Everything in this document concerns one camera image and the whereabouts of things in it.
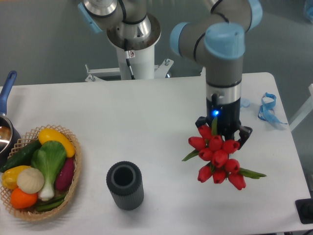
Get purple sweet potato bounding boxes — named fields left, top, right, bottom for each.
left=55, top=158, right=75, bottom=191

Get black device at edge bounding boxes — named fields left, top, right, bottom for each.
left=295, top=198, right=313, bottom=224

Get blue plastic strip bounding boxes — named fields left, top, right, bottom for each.
left=240, top=97, right=250, bottom=108

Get orange fruit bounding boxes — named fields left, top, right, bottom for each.
left=10, top=188, right=38, bottom=209

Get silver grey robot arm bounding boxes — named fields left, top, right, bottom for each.
left=78, top=0, right=263, bottom=145

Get yellow bell pepper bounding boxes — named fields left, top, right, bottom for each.
left=1, top=165, right=30, bottom=190

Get red tulip bouquet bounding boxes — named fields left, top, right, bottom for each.
left=182, top=117, right=266, bottom=190

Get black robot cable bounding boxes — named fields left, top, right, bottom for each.
left=123, top=38, right=135, bottom=80

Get woven wicker basket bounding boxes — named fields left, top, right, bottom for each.
left=0, top=124, right=82, bottom=221

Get dark grey ribbed vase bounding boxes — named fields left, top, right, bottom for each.
left=106, top=161, right=144, bottom=211

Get green bok choy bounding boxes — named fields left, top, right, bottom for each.
left=31, top=141, right=67, bottom=201

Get dark green cucumber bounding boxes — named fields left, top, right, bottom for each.
left=0, top=140, right=41, bottom=173

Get green pea pods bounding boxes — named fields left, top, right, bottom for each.
left=35, top=194, right=66, bottom=212

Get white base bracket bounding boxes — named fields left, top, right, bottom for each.
left=85, top=58, right=174, bottom=82

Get yellow squash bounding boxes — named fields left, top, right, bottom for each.
left=38, top=128, right=76, bottom=158

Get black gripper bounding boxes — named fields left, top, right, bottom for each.
left=195, top=98, right=252, bottom=150

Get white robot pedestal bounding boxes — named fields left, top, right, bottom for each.
left=115, top=46, right=155, bottom=80

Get blue handled saucepan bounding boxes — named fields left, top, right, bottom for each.
left=0, top=70, right=21, bottom=167

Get crumpled blue ribbon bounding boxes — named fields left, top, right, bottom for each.
left=257, top=93, right=287, bottom=124

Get white frame at right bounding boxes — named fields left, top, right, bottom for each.
left=289, top=84, right=313, bottom=131

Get cream garlic bulb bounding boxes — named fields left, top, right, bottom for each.
left=17, top=167, right=45, bottom=194

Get blue object top right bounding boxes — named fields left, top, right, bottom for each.
left=303, top=0, right=313, bottom=19

